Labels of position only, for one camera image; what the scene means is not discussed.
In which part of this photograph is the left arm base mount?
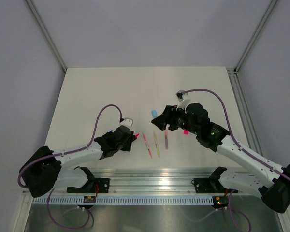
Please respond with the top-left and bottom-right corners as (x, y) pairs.
(66, 177), (111, 211)

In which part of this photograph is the aluminium side rail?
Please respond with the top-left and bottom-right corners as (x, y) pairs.
(226, 68), (262, 155)

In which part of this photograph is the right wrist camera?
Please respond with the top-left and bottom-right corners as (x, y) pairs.
(175, 90), (190, 109)

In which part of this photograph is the aluminium frame post left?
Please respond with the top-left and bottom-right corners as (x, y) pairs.
(24, 0), (68, 73)

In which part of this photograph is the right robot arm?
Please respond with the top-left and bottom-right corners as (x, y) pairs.
(151, 103), (290, 213)

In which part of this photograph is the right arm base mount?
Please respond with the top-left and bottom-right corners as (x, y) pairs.
(191, 178), (238, 209)

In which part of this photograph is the light blue cap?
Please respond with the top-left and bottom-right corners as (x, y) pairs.
(151, 110), (158, 118)

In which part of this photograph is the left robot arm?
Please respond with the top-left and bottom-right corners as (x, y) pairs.
(18, 125), (137, 198)

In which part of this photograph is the white slotted cable duct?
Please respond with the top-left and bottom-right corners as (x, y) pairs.
(33, 195), (214, 205)

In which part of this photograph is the aluminium mounting rail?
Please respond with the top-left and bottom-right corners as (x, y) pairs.
(21, 168), (285, 194)

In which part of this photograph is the aluminium frame post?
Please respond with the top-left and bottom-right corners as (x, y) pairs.
(24, 0), (68, 73)
(234, 0), (279, 75)

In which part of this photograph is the thin red pen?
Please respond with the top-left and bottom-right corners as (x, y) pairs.
(142, 133), (153, 159)

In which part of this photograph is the grey purple marker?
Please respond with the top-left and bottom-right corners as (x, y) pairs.
(164, 130), (169, 150)

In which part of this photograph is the yellow highlighter pen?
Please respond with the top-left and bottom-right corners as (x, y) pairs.
(153, 131), (160, 158)

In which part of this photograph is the aluminium frame post right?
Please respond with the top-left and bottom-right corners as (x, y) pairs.
(234, 0), (279, 75)

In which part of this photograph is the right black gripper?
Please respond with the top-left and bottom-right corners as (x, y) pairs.
(152, 104), (200, 135)

